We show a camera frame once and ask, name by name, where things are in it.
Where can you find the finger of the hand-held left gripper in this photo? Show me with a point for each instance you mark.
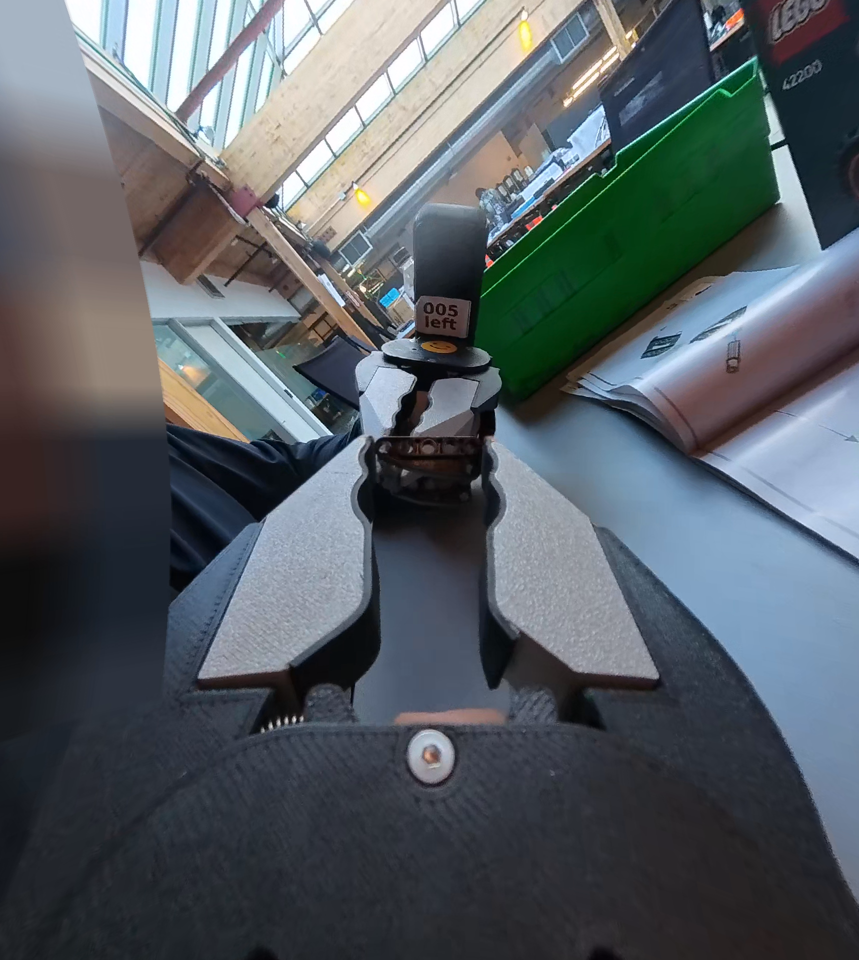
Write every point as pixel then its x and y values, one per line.
pixel 467 401
pixel 381 397

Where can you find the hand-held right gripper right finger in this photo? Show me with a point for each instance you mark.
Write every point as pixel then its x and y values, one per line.
pixel 564 585

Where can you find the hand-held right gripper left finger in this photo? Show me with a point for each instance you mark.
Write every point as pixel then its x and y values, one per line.
pixel 302 585

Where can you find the black lego frame assembly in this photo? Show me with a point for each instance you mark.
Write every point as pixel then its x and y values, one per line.
pixel 429 469

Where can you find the person's left forearm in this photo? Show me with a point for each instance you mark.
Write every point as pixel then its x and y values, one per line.
pixel 249 487

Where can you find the lego instruction booklet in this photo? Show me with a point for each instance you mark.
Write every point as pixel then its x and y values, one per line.
pixel 789 375

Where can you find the black lego set box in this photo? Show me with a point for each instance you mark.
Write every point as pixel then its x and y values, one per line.
pixel 834 112

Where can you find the yellow hanging lamp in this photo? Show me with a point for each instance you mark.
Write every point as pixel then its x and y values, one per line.
pixel 524 31
pixel 360 195

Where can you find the green plastic bin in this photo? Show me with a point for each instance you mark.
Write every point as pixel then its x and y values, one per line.
pixel 624 240

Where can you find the black computer monitor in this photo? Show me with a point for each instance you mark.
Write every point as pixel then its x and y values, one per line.
pixel 654 75

